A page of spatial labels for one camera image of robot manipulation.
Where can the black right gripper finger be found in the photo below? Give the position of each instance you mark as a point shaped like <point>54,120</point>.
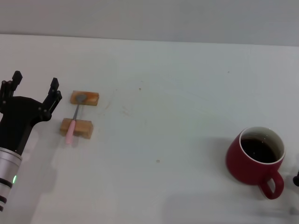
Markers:
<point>296,179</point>

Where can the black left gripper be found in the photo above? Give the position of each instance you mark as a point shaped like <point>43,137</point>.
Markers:
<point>16,116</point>

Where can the red ceramic cup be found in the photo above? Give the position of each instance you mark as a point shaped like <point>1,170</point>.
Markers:
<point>240,170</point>

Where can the dark coffee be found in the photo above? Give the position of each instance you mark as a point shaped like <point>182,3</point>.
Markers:
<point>258,150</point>

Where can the orange stained flat wooden block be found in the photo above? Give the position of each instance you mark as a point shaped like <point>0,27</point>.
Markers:
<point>92,99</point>

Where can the notched wooden block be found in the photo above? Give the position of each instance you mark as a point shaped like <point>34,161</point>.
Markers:
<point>83,128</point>

